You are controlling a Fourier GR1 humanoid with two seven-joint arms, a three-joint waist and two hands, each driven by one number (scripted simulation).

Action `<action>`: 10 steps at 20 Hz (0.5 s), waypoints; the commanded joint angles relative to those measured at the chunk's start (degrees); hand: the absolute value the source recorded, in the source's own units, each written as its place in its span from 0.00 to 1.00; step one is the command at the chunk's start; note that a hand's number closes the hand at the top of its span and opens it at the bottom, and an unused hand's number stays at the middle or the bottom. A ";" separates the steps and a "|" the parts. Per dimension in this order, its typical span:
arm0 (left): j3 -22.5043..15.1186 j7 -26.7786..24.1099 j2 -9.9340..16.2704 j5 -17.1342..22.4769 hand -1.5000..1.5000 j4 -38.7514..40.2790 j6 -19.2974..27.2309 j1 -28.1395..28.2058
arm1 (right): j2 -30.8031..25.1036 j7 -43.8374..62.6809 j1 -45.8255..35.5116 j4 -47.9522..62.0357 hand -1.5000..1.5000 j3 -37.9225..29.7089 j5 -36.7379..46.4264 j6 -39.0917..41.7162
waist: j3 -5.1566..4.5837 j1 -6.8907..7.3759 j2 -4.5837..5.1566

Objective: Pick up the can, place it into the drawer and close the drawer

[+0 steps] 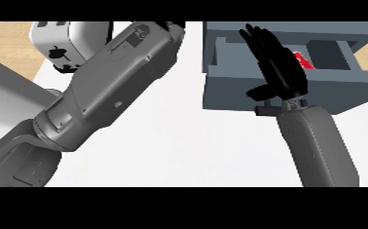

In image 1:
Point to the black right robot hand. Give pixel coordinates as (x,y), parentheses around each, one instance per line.
(280,67)

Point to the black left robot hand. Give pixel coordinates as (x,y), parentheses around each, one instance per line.
(174,25)

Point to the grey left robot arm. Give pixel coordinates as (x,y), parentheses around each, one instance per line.
(110,86)

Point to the red can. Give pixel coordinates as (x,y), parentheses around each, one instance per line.
(307,62)

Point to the blue-grey open drawer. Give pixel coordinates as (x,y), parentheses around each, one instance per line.
(230,56)

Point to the blue-grey drawer front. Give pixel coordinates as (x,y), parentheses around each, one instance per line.
(230,91)

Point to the silver toaster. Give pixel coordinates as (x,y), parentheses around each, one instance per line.
(54,35)

